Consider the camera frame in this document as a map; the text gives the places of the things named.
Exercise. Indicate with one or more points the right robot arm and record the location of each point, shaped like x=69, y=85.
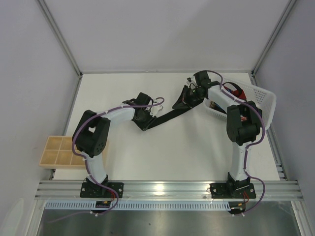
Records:
x=244, y=124

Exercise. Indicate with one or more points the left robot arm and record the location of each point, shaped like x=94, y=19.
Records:
x=90, y=136

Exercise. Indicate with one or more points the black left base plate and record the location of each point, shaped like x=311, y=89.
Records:
x=91, y=190

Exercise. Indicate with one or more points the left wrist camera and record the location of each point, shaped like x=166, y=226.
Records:
x=155, y=110

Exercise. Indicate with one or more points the white plastic basket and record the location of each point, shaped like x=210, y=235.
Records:
x=264, y=100

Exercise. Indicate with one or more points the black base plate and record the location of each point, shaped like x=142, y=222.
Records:
x=222, y=190
x=91, y=190

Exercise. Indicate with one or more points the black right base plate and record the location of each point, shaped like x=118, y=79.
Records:
x=222, y=190

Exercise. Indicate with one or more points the red tie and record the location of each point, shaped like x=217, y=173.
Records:
x=237, y=92

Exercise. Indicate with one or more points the dark patterned tie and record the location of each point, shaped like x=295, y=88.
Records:
x=216, y=107

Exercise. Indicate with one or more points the aluminium mounting rail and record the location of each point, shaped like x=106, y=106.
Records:
x=163, y=190

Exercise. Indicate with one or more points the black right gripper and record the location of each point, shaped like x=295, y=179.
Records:
x=186, y=94

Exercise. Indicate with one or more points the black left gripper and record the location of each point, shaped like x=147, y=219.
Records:
x=142, y=122

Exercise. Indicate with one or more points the white slotted cable duct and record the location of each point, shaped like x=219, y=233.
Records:
x=140, y=205

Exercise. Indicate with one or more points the black tie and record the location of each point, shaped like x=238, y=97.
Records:
x=156, y=121

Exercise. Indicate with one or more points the wooden compartment tray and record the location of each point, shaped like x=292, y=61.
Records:
x=58, y=154

